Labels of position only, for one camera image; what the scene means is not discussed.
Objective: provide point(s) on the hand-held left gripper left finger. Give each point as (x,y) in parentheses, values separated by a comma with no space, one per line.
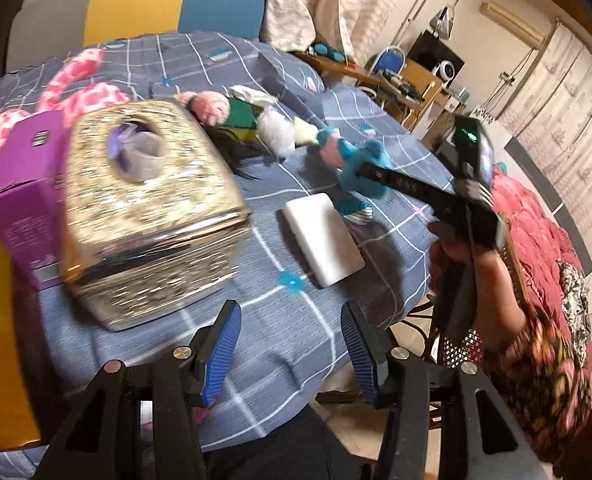
(221,360)

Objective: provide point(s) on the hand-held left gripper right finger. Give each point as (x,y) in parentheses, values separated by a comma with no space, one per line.
(360,360)

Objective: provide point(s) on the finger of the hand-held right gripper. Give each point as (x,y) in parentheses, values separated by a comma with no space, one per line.
(406,185)

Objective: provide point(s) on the blue and pink plush toy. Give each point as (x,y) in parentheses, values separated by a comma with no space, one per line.
(361,157)

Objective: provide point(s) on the white foam block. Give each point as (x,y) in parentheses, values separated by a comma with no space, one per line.
(321,235)

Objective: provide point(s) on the white fluffy pompom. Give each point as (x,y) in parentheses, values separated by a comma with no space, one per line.
(276,132)

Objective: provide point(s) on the pink doll with black hair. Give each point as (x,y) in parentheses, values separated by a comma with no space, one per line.
(208,107)

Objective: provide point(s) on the person's right forearm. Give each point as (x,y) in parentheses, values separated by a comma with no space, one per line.
(541,380)

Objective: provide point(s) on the person's right hand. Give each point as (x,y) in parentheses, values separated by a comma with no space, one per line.
(451,245)

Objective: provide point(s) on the red quilt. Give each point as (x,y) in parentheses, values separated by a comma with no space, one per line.
(531,230)

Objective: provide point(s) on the rattan chair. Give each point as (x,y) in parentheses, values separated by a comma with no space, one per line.
(421,330)

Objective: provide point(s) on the blue-grey plaid blanket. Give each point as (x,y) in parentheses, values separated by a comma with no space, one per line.
(286,320)

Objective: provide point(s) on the wooden desk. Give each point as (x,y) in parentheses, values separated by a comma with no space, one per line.
(416,90)

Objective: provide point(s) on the person's dark trousers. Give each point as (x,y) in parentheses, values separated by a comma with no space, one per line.
(296,450)

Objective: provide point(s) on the small white fan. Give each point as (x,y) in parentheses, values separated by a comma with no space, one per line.
(446,71)

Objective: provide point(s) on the white patterned wardrobe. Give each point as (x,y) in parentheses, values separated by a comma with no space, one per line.
(571,125)

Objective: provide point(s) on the blue folding chair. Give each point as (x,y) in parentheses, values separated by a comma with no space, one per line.
(391,57)

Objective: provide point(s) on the black and white patterned cloth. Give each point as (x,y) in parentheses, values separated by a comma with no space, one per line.
(576,300)

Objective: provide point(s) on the blue toy on desk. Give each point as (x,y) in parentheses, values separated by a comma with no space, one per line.
(328,51)

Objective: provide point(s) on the gold glitter tissue box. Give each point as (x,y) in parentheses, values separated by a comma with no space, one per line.
(156,210)

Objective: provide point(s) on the green cloth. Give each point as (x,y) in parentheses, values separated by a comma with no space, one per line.
(241,115)

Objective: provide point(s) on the beige patterned curtain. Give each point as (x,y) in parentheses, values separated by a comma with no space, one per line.
(326,0)

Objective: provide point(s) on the purple cardboard box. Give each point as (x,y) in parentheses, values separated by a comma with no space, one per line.
(21,185)

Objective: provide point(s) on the pink spotted plush bunny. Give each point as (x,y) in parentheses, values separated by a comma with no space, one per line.
(76,80)

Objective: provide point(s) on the grey yellow blue chair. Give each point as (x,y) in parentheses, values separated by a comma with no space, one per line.
(136,5)

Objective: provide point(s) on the wall air conditioner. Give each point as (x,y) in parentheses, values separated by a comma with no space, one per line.
(511,22)

